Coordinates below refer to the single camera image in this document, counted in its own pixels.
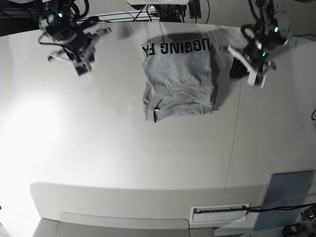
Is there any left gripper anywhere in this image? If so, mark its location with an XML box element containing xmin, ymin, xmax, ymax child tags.
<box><xmin>219</xmin><ymin>43</ymin><xmax>277</xmax><ymax>79</ymax></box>

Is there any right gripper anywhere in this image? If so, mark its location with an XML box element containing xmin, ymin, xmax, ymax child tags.
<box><xmin>48</xmin><ymin>28</ymin><xmax>112</xmax><ymax>67</ymax></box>

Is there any grey T-shirt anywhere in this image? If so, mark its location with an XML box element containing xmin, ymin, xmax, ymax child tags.
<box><xmin>141</xmin><ymin>37</ymin><xmax>219</xmax><ymax>123</ymax></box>

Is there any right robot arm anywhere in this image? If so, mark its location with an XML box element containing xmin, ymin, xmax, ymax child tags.
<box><xmin>38</xmin><ymin>0</ymin><xmax>112</xmax><ymax>71</ymax></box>

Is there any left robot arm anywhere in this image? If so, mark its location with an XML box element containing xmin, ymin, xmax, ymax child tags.
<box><xmin>222</xmin><ymin>0</ymin><xmax>292</xmax><ymax>85</ymax></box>

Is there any blue-grey flat panel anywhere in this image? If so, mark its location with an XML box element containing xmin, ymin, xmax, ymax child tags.
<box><xmin>253</xmin><ymin>170</ymin><xmax>315</xmax><ymax>231</ymax></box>

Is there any black device bottom right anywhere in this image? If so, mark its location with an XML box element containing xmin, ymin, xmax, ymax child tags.
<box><xmin>282</xmin><ymin>223</ymin><xmax>306</xmax><ymax>237</ymax></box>

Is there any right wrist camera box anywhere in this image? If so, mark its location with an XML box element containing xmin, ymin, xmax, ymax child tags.
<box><xmin>74</xmin><ymin>61</ymin><xmax>92</xmax><ymax>77</ymax></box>

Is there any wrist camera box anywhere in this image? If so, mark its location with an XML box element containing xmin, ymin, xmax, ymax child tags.
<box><xmin>74</xmin><ymin>61</ymin><xmax>92</xmax><ymax>77</ymax></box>
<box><xmin>247</xmin><ymin>71</ymin><xmax>267</xmax><ymax>88</ymax></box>

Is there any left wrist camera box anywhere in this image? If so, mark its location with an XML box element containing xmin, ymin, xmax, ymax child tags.
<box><xmin>247</xmin><ymin>71</ymin><xmax>267</xmax><ymax>88</ymax></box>

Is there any black cable on table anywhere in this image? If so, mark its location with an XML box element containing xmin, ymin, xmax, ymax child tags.
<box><xmin>242</xmin><ymin>203</ymin><xmax>316</xmax><ymax>213</ymax></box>

